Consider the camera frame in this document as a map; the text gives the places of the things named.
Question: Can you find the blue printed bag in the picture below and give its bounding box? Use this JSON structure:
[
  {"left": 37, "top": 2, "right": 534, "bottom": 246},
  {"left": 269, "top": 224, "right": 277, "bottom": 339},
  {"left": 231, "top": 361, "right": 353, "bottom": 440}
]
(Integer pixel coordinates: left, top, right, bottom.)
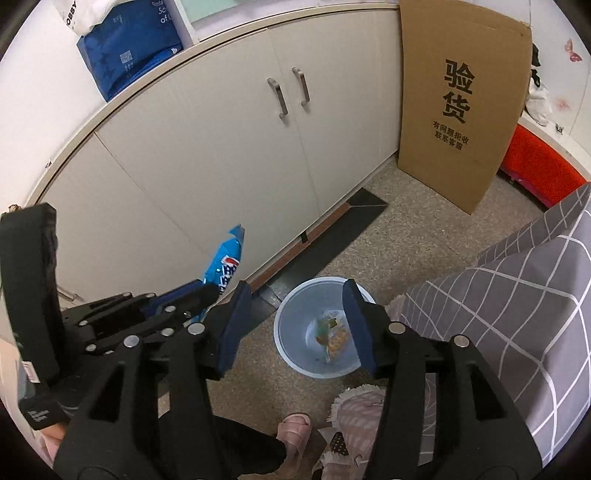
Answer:
[{"left": 76, "top": 0, "right": 183, "bottom": 103}]

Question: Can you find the white cabinet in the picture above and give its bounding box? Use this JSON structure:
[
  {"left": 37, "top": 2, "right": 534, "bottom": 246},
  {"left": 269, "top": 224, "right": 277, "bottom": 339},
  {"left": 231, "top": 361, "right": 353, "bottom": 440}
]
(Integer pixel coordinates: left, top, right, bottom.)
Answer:
[{"left": 25, "top": 4, "right": 403, "bottom": 319}]

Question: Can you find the metal cabinet handle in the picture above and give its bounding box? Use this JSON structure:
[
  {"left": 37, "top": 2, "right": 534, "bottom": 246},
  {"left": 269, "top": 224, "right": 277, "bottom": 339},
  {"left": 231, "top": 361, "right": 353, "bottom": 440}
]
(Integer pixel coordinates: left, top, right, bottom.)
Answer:
[
  {"left": 292, "top": 67, "right": 311, "bottom": 107},
  {"left": 267, "top": 78, "right": 289, "bottom": 117}
]

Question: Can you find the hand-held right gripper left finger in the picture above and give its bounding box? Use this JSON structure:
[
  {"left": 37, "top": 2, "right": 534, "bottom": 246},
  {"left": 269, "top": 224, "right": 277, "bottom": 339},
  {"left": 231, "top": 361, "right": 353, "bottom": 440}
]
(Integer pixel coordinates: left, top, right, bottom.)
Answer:
[{"left": 53, "top": 281, "right": 254, "bottom": 480}]

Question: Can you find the orange and white snack wrapper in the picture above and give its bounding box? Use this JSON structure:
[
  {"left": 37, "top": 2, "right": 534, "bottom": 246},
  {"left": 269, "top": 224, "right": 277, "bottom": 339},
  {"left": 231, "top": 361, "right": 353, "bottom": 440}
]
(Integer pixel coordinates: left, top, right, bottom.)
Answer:
[{"left": 314, "top": 310, "right": 352, "bottom": 365}]

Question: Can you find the person's black trouser leg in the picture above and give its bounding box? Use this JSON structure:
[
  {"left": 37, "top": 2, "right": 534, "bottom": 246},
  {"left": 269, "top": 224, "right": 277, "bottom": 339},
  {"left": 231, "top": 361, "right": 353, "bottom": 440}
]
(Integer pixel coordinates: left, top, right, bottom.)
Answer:
[{"left": 210, "top": 410, "right": 288, "bottom": 480}]

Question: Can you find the pink slipper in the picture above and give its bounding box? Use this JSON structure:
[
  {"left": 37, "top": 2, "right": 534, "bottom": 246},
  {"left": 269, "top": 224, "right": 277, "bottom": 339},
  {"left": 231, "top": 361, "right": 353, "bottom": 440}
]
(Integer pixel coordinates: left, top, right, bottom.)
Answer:
[{"left": 276, "top": 413, "right": 312, "bottom": 480}]

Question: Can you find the white cloth bag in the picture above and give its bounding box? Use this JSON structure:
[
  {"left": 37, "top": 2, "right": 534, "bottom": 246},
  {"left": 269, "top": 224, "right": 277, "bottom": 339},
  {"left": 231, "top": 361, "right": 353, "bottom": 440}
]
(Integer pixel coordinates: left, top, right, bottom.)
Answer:
[{"left": 524, "top": 83, "right": 555, "bottom": 126}]

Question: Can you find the large printed cardboard box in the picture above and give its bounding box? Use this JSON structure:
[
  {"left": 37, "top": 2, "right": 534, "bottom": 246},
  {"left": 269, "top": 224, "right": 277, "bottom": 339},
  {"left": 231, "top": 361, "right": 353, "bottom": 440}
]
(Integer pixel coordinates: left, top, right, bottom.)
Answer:
[{"left": 398, "top": 0, "right": 534, "bottom": 215}]

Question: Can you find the blue snack bag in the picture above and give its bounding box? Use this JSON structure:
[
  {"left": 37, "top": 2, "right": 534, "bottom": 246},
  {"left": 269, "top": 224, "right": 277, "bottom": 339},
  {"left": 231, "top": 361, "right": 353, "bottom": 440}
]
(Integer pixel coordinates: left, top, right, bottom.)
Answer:
[{"left": 202, "top": 224, "right": 246, "bottom": 324}]

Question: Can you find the red storage box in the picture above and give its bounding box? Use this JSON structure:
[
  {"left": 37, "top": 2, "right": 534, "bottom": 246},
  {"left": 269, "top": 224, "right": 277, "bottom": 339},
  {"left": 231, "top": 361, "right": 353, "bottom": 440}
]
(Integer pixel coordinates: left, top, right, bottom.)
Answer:
[{"left": 498, "top": 124, "right": 587, "bottom": 208}]

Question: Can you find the blue plastic basin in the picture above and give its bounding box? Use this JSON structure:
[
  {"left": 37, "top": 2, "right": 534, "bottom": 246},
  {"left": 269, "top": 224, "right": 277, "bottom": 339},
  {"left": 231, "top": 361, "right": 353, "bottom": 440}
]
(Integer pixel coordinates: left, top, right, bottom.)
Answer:
[{"left": 273, "top": 276, "right": 377, "bottom": 380}]

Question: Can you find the grey checked bedsheet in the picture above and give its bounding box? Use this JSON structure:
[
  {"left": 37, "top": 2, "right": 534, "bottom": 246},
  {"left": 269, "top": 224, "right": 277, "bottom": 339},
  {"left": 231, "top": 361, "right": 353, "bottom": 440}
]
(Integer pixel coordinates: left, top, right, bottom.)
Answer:
[{"left": 397, "top": 182, "right": 591, "bottom": 472}]

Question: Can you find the white plastic bag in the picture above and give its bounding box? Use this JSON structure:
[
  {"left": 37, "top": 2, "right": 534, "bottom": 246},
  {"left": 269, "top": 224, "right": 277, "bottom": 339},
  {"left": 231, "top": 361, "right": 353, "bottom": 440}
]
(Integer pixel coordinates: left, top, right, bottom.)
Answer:
[{"left": 51, "top": 0, "right": 123, "bottom": 37}]

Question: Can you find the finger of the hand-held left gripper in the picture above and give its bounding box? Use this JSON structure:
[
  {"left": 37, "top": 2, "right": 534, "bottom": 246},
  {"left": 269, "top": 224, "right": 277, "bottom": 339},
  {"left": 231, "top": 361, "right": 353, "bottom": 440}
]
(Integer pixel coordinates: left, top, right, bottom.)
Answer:
[
  {"left": 61, "top": 282, "right": 219, "bottom": 334},
  {"left": 84, "top": 318, "right": 185, "bottom": 357}
]

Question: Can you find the pink tasselled floor mat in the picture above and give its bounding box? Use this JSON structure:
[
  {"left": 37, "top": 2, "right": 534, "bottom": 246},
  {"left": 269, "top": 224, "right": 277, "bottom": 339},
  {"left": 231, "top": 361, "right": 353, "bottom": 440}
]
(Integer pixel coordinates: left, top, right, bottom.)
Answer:
[{"left": 318, "top": 385, "right": 393, "bottom": 480}]

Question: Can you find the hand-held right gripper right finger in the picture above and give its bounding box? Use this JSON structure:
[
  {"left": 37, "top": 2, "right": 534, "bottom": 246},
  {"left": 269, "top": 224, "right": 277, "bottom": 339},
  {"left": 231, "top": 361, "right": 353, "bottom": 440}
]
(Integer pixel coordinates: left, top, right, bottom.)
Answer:
[{"left": 341, "top": 278, "right": 543, "bottom": 480}]

